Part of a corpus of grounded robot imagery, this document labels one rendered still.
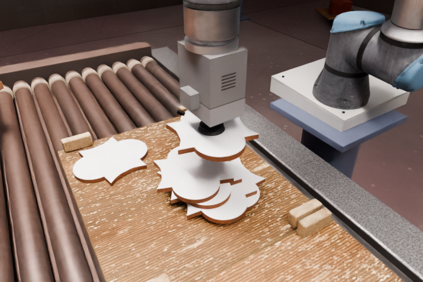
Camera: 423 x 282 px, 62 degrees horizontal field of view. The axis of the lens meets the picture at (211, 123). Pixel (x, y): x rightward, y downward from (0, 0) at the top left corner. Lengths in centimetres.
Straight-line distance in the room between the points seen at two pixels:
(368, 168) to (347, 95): 142
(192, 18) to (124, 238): 34
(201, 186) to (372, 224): 30
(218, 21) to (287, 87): 64
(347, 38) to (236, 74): 48
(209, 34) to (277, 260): 33
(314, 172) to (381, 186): 154
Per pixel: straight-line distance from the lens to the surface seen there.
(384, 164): 245
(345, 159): 109
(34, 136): 90
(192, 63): 50
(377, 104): 105
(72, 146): 78
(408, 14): 83
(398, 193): 226
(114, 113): 94
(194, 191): 58
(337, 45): 95
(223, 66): 47
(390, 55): 86
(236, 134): 55
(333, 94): 98
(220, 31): 46
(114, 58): 125
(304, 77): 112
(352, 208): 69
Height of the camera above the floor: 137
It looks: 32 degrees down
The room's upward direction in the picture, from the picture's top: straight up
